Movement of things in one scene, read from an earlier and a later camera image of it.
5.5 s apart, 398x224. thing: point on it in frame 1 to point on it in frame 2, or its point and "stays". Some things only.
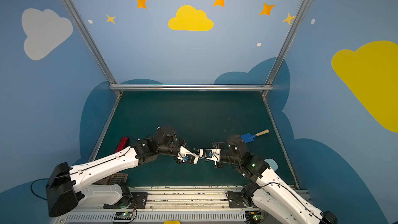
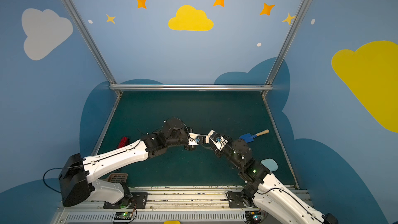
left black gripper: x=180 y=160 to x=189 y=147
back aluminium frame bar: x=190 y=87 stays
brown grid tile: x=114 y=178 stays
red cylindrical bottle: x=123 y=143 stays
